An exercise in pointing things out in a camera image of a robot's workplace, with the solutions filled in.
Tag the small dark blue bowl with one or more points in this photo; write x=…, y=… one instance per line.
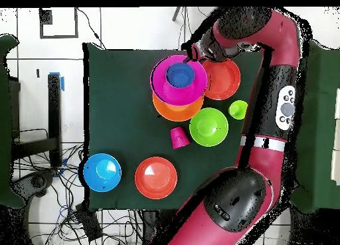
x=180, y=76

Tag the large pink bowl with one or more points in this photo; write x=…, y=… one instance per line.
x=159, y=83

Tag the large orange bowl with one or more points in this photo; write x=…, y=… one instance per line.
x=178, y=114

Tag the red-orange bowl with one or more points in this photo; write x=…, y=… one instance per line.
x=223, y=80
x=156, y=177

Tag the light blue bowl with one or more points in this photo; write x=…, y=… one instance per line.
x=102, y=173

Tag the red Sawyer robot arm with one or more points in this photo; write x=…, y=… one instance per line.
x=265, y=162

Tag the white box stack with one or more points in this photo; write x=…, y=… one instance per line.
x=336, y=162

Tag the grey tripod leg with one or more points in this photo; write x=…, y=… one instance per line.
x=176, y=14

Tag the green bowl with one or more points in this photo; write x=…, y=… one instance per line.
x=208, y=126

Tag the light green cup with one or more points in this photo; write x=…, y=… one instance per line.
x=237, y=109

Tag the raspberry red cup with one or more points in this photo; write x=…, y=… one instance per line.
x=179, y=138

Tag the dark green table cloth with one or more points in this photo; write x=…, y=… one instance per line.
x=119, y=109

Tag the blue tape strip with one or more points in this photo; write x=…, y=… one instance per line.
x=62, y=83

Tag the green clothed side table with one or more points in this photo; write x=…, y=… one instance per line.
x=5, y=122
x=318, y=122

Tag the black metal stand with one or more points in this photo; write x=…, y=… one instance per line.
x=54, y=117

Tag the black power brick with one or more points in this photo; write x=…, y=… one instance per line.
x=89, y=223

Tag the black square floor frame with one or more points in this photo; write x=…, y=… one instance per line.
x=76, y=22

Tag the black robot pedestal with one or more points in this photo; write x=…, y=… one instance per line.
x=150, y=226

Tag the black pedestal foot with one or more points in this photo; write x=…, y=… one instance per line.
x=37, y=181

